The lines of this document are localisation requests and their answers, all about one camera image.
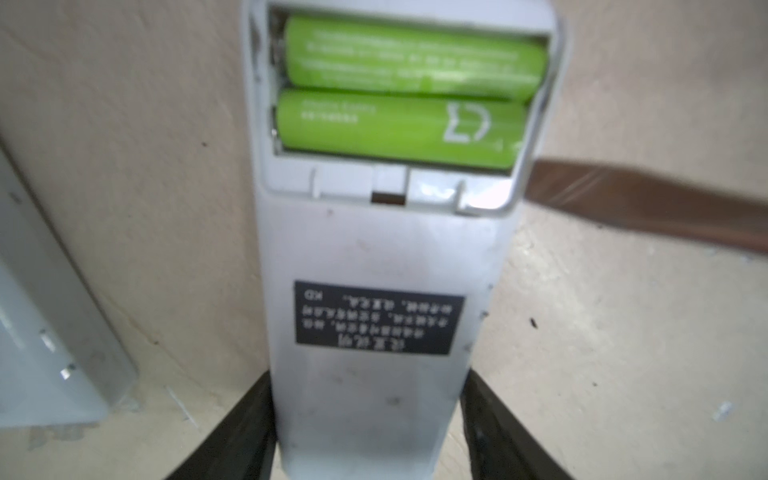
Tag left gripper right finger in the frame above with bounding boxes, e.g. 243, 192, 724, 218
460, 369, 572, 480

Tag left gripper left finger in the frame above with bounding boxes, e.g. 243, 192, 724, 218
167, 372, 277, 480

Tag white remote control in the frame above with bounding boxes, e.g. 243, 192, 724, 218
1, 156, 137, 428

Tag black yellow screwdriver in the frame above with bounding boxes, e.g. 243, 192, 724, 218
525, 158, 767, 255

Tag red remote control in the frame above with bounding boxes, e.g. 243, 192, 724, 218
241, 1, 568, 479

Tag lower green battery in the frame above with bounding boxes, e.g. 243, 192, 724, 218
276, 89, 527, 170

